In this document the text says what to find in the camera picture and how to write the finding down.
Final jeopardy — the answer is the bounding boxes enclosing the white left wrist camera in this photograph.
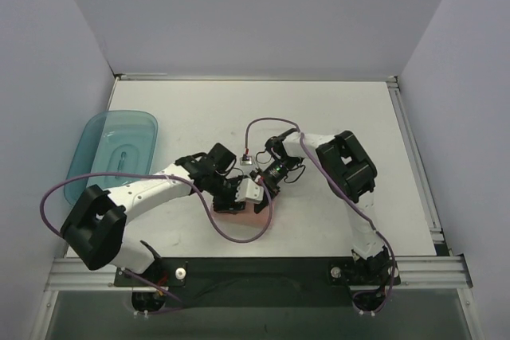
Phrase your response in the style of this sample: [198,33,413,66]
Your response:
[234,178,265,204]

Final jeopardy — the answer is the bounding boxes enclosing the silver aluminium right rail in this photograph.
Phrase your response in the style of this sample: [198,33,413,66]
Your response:
[386,76,451,256]

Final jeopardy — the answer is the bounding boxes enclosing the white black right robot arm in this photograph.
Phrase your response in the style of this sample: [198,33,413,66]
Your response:
[249,128,398,285]

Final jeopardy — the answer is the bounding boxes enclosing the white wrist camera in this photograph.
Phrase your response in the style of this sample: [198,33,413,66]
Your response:
[234,178,265,204]
[239,154,255,167]

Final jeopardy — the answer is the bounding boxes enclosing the pink terry towel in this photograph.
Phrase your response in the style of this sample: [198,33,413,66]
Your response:
[210,203,269,232]

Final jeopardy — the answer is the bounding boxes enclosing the teal translucent plastic tray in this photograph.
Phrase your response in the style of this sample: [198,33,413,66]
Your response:
[64,110,159,205]

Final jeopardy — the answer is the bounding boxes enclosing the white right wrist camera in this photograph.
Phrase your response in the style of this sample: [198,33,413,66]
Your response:
[239,154,255,167]

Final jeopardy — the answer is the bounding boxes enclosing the silver aluminium back rail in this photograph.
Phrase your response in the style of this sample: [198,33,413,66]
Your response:
[116,73,167,81]

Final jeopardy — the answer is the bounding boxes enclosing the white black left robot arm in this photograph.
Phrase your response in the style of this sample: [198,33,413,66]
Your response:
[61,143,249,286]

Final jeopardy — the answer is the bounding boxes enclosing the silver aluminium rail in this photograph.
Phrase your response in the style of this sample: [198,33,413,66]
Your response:
[386,76,451,256]
[45,256,473,291]
[116,73,167,81]

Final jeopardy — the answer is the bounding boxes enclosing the silver aluminium front rail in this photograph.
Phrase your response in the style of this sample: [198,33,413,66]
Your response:
[45,256,473,291]

